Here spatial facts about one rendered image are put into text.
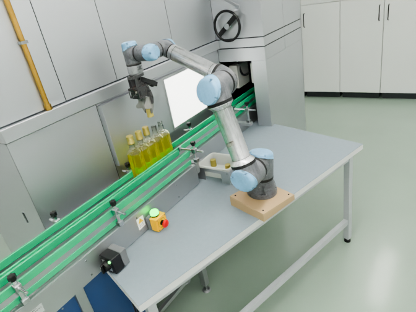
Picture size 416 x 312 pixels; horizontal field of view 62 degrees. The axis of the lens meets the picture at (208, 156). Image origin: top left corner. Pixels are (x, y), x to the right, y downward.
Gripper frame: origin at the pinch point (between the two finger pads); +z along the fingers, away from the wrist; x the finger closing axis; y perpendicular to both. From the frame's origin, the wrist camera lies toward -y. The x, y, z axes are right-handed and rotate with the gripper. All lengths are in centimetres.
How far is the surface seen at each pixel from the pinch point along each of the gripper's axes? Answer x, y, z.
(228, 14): -2, -95, -33
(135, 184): 6.4, 27.5, 28.3
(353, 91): 13, -370, 114
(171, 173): 13.3, 8.5, 31.1
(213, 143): 5, -42, 39
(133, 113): -12.1, 0.7, 2.3
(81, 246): 14, 68, 32
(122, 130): -12.0, 11.0, 8.1
